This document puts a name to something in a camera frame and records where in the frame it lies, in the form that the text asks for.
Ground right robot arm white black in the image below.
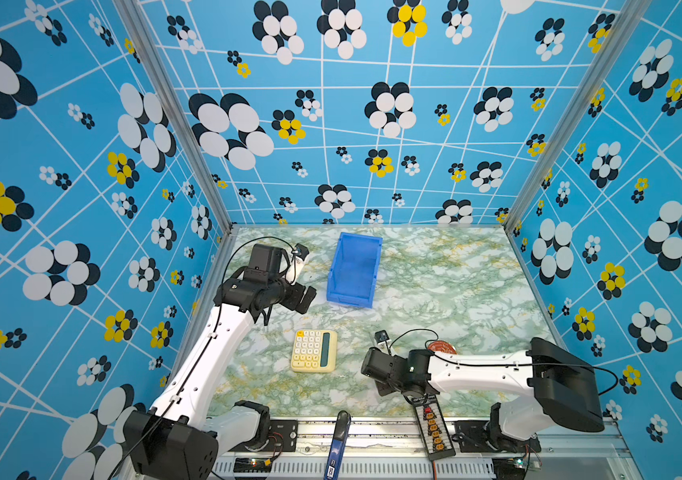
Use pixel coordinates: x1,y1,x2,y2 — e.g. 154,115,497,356
361,337,605,459

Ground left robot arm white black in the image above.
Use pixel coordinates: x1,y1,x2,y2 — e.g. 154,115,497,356
113,237,317,479

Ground blue plastic bin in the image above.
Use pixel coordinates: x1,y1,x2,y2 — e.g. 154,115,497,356
326,232,383,308

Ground red round tin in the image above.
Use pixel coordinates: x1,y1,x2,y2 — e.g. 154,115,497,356
427,340,457,355

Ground black remote orange buttons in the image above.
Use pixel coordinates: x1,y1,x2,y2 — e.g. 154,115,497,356
413,395,456,461

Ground blue black utility knife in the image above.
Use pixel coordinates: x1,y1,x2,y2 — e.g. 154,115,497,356
323,410,352,480

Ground yellow calculator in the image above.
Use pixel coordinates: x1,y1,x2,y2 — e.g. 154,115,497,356
290,330,338,373

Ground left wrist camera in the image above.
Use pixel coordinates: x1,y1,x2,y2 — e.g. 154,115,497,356
290,243,310,268

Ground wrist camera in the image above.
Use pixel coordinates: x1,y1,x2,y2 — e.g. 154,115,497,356
374,330,391,349
290,243,310,268

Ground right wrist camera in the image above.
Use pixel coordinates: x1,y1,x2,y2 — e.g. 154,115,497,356
374,330,391,349

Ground aluminium front rail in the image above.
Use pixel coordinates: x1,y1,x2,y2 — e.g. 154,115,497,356
211,417,641,479

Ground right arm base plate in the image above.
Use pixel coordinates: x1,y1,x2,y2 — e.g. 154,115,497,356
452,420,541,454

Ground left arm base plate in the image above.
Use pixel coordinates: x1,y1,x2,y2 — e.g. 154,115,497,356
241,419,299,453

